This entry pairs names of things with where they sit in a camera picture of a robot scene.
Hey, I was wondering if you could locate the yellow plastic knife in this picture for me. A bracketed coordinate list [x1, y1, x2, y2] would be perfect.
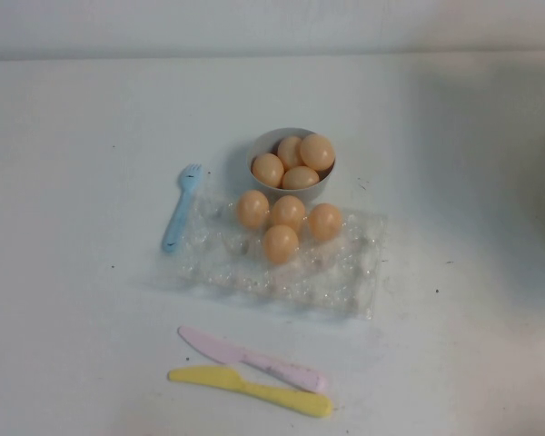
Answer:
[167, 365, 334, 419]

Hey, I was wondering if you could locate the grey round bowl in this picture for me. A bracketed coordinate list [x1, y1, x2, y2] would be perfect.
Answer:
[246, 128, 338, 203]

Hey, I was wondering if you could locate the pink plastic knife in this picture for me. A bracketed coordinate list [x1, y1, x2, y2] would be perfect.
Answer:
[177, 325, 329, 394]

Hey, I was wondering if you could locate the tan plastic egg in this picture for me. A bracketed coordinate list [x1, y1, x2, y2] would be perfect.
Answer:
[299, 133, 336, 172]
[263, 224, 300, 266]
[235, 189, 271, 230]
[282, 165, 321, 191]
[252, 153, 285, 189]
[308, 202, 344, 243]
[277, 135, 306, 171]
[271, 194, 307, 233]

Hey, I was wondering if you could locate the light blue plastic fork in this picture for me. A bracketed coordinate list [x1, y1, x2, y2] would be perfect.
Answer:
[162, 163, 204, 253]

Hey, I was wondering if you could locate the clear plastic egg tray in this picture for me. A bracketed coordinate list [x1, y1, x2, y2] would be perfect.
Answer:
[175, 188, 389, 322]

